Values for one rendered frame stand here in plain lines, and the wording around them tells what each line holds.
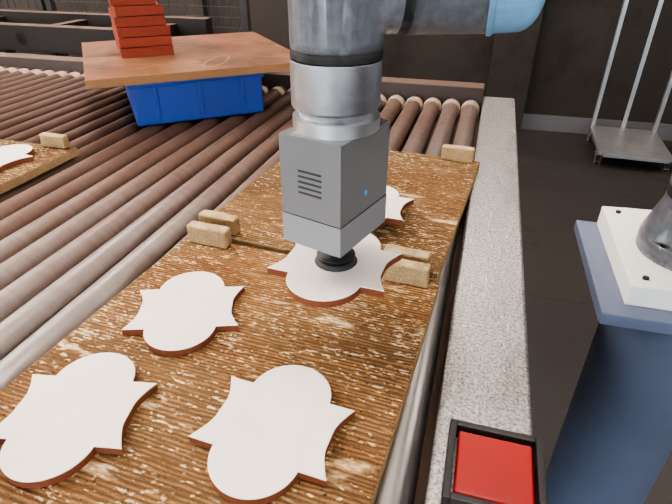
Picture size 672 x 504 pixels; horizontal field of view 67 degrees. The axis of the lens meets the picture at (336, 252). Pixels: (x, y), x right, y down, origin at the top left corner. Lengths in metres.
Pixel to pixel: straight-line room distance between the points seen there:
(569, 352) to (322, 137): 1.75
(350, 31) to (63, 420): 0.39
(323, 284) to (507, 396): 0.21
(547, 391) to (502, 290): 1.25
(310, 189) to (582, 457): 0.78
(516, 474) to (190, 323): 0.34
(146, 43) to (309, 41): 1.04
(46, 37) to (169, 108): 1.02
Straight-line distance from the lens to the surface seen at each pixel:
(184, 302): 0.59
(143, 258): 0.74
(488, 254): 0.73
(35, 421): 0.51
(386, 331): 0.54
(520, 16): 0.44
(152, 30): 1.42
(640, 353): 0.89
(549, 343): 2.08
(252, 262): 0.65
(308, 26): 0.40
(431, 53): 4.31
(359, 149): 0.43
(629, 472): 1.06
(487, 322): 0.61
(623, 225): 0.91
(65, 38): 2.17
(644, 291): 0.78
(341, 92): 0.41
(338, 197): 0.42
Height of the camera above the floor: 1.29
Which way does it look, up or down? 32 degrees down
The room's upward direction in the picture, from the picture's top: straight up
